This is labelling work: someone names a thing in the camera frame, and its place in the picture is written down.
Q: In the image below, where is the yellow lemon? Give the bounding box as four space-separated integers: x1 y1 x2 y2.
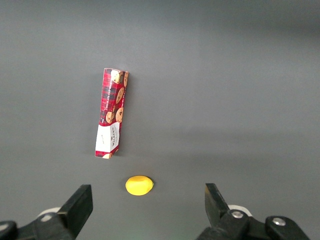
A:
125 175 155 197

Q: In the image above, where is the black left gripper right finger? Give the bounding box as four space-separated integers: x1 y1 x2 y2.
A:
196 183 311 240

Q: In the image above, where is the red tartan cookie box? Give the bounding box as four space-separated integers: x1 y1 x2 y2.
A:
94 67 130 160

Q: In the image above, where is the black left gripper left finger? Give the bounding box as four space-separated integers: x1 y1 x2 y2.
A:
0 184 94 240

